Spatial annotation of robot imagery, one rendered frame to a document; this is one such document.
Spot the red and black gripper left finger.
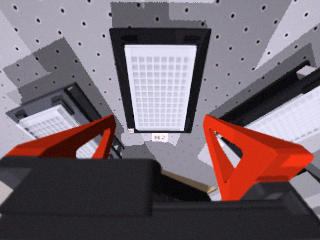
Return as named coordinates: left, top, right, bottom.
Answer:
left=5, top=115, right=116, bottom=158

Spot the white well plate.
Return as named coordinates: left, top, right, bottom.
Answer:
left=245, top=86, right=320, bottom=143
left=16, top=105, right=99, bottom=158
left=125, top=45, right=196, bottom=131

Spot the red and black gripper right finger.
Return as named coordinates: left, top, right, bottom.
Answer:
left=203, top=115, right=314, bottom=201

